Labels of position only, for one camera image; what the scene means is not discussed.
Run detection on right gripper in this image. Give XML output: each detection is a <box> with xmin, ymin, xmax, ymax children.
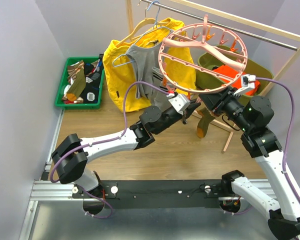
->
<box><xmin>198</xmin><ymin>85</ymin><xmax>252</xmax><ymax>132</ymax></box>

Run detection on olive striped sock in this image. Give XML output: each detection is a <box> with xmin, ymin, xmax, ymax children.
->
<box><xmin>196</xmin><ymin>107</ymin><xmax>216</xmax><ymax>139</ymax></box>
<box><xmin>62</xmin><ymin>60</ymin><xmax>86</xmax><ymax>102</ymax></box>

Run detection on pink round clip hanger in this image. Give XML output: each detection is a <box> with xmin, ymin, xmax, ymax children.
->
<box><xmin>158</xmin><ymin>15</ymin><xmax>248</xmax><ymax>94</ymax></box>

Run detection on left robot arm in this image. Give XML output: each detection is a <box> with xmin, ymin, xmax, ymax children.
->
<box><xmin>51</xmin><ymin>97</ymin><xmax>200</xmax><ymax>198</ymax></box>

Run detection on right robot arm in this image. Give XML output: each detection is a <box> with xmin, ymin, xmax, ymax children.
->
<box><xmin>199</xmin><ymin>87</ymin><xmax>300</xmax><ymax>240</ymax></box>

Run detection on wooden clothes hanger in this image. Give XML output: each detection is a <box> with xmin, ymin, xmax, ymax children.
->
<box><xmin>115</xmin><ymin>1</ymin><xmax>171</xmax><ymax>48</ymax></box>

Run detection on olive green plastic bin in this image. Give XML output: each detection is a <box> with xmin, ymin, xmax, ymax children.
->
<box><xmin>195</xmin><ymin>53</ymin><xmax>273</xmax><ymax>105</ymax></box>

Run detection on orange cloth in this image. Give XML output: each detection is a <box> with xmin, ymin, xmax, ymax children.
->
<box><xmin>212</xmin><ymin>65</ymin><xmax>261</xmax><ymax>96</ymax></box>

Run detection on grey striped sock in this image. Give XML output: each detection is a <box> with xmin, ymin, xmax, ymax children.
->
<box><xmin>150</xmin><ymin>67</ymin><xmax>171</xmax><ymax>111</ymax></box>

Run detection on grey tank top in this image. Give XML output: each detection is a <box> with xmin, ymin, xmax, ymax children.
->
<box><xmin>126</xmin><ymin>44</ymin><xmax>161</xmax><ymax>105</ymax></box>

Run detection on yellow shorts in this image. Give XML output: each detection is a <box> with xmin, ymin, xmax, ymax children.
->
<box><xmin>103</xmin><ymin>17</ymin><xmax>185</xmax><ymax>112</ymax></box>

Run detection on wooden clothes rack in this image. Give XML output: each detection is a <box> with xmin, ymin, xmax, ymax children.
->
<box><xmin>126</xmin><ymin>0</ymin><xmax>300</xmax><ymax>153</ymax></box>

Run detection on black patterned sock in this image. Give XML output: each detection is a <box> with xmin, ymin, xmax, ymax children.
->
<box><xmin>80</xmin><ymin>53</ymin><xmax>104</xmax><ymax>104</ymax></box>

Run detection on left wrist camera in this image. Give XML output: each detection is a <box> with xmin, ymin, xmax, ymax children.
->
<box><xmin>168</xmin><ymin>94</ymin><xmax>191</xmax><ymax>115</ymax></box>

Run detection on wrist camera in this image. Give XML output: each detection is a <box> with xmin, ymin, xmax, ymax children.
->
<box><xmin>234</xmin><ymin>74</ymin><xmax>256</xmax><ymax>96</ymax></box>
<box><xmin>168</xmin><ymin>94</ymin><xmax>191</xmax><ymax>115</ymax></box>

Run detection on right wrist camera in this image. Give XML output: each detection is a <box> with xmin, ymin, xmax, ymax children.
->
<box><xmin>234</xmin><ymin>74</ymin><xmax>256</xmax><ymax>96</ymax></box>

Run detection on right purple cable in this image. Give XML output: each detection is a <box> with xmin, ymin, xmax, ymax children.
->
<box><xmin>254</xmin><ymin>77</ymin><xmax>300</xmax><ymax>218</ymax></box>

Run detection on purple cable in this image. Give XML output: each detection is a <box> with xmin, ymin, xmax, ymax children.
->
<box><xmin>47</xmin><ymin>81</ymin><xmax>176</xmax><ymax>219</ymax></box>
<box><xmin>254</xmin><ymin>77</ymin><xmax>300</xmax><ymax>218</ymax></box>

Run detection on metal hanging rail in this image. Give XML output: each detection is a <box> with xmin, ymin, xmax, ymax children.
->
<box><xmin>140</xmin><ymin>0</ymin><xmax>299</xmax><ymax>52</ymax></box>

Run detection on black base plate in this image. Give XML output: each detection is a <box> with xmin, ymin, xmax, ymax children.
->
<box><xmin>72</xmin><ymin>178</ymin><xmax>231</xmax><ymax>210</ymax></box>

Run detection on blue wire hanger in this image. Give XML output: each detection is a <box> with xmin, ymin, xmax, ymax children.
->
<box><xmin>112</xmin><ymin>0</ymin><xmax>176</xmax><ymax>68</ymax></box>

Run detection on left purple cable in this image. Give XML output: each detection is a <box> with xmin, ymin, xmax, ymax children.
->
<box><xmin>47</xmin><ymin>81</ymin><xmax>176</xmax><ymax>219</ymax></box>

